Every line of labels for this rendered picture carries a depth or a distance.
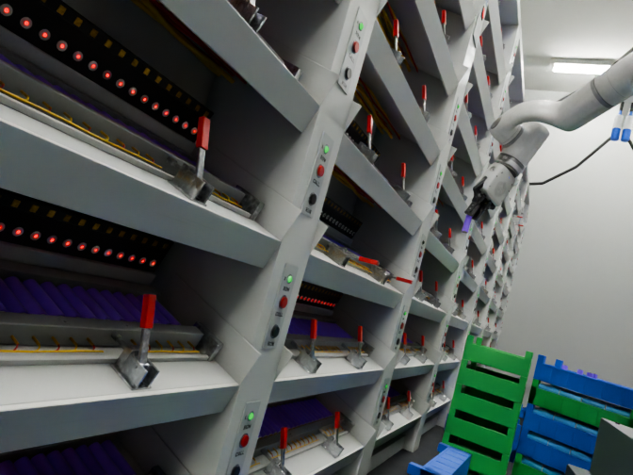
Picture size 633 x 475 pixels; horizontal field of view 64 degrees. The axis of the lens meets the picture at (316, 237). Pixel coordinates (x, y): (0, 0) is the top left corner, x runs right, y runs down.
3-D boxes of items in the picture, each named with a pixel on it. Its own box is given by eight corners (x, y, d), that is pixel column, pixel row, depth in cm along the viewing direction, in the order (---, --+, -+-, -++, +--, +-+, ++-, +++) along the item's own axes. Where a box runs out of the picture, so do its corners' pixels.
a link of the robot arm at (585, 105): (572, 72, 125) (482, 137, 149) (616, 112, 127) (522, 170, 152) (576, 53, 130) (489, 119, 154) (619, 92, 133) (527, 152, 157)
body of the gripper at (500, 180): (510, 160, 145) (486, 192, 145) (524, 180, 151) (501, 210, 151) (490, 155, 151) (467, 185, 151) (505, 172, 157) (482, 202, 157)
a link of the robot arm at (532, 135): (506, 150, 146) (529, 170, 147) (534, 113, 145) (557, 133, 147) (493, 152, 154) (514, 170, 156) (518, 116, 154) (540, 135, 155)
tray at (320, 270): (394, 308, 132) (414, 279, 131) (293, 277, 77) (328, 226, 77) (336, 266, 141) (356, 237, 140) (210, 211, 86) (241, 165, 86)
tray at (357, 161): (413, 236, 134) (443, 192, 133) (327, 156, 79) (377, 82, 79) (354, 198, 143) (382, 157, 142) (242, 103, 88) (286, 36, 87)
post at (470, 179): (417, 448, 197) (521, 30, 215) (413, 452, 189) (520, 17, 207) (370, 430, 206) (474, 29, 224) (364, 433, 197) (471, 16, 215)
